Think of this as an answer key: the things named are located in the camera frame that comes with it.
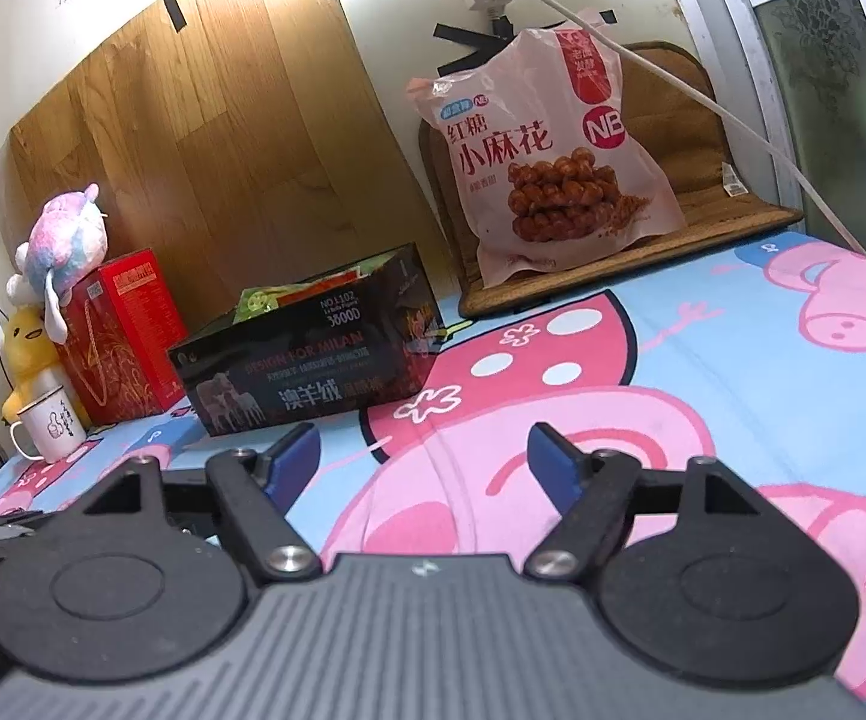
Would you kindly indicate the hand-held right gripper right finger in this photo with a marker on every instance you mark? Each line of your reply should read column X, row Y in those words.
column 556, row 465

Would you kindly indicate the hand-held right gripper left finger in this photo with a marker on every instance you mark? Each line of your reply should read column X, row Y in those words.
column 294, row 457

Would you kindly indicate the black cardboard box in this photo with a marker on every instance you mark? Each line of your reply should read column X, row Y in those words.
column 313, row 375

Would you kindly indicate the yellow green snack packet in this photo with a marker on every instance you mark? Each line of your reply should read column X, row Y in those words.
column 256, row 304

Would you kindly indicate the white enamel mug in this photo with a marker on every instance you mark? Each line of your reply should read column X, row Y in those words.
column 54, row 424

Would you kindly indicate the cartoon pig printed bedsheet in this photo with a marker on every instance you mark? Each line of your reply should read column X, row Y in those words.
column 703, row 360

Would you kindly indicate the yellow duck plush toy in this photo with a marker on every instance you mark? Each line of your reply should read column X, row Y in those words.
column 27, row 360

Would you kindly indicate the red gift box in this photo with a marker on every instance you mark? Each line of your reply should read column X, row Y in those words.
column 129, row 337

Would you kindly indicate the pink twisted dough snack bag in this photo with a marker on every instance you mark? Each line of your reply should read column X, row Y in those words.
column 545, row 157

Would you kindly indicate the pink blue plush toy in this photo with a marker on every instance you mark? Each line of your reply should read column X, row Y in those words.
column 65, row 240

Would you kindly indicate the wooden board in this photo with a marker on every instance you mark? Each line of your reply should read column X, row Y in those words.
column 215, row 135

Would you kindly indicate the white cushion tag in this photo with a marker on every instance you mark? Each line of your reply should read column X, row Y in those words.
column 733, row 181

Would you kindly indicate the brown seat cushion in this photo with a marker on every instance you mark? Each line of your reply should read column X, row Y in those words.
column 703, row 135

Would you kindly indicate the black tape strip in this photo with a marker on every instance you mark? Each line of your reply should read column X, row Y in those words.
column 478, row 28
column 174, row 1

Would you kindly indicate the aluminium window frame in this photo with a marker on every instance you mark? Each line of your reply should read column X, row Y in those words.
column 725, row 37

